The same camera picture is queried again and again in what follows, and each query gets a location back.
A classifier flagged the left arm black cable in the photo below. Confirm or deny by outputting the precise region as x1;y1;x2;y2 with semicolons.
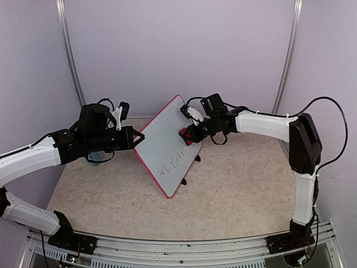
97;97;117;126

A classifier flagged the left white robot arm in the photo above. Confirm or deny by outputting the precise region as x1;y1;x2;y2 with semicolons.
1;100;144;248

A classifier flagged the pink framed whiteboard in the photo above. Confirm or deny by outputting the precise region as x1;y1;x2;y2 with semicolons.
134;95;202;199

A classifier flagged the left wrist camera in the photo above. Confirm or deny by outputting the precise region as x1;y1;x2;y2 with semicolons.
112;102;130;131

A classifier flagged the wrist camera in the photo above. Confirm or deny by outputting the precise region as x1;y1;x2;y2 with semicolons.
112;102;130;131
180;104;205;126

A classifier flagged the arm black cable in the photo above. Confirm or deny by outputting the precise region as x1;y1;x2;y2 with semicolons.
97;97;117;126
185;96;349;171

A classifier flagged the right aluminium frame post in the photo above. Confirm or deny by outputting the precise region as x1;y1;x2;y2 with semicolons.
272;0;303;114

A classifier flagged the front aluminium rail base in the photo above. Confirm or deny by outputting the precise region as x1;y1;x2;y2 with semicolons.
19;222;346;267

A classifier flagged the left aluminium frame post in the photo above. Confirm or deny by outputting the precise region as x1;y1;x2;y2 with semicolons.
56;0;86;106

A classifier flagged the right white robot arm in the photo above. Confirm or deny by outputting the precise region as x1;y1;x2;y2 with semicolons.
178;93;322;248

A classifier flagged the red black whiteboard eraser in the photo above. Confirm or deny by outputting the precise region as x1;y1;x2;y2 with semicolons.
178;128;194;146

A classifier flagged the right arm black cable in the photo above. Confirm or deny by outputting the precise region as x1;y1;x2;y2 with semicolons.
185;96;349;171

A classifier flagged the wire whiteboard easel stand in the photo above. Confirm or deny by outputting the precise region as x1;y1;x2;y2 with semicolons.
181;154;201;185

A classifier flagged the aluminium frame post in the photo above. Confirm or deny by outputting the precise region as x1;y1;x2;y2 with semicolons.
272;0;303;114
56;0;86;106

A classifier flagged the light blue ceramic mug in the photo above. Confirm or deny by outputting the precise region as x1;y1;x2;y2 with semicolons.
86;152;102;166

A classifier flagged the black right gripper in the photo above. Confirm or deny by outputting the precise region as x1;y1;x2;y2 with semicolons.
182;116;219;143

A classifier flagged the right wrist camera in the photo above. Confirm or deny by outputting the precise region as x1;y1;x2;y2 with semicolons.
180;104;205;126

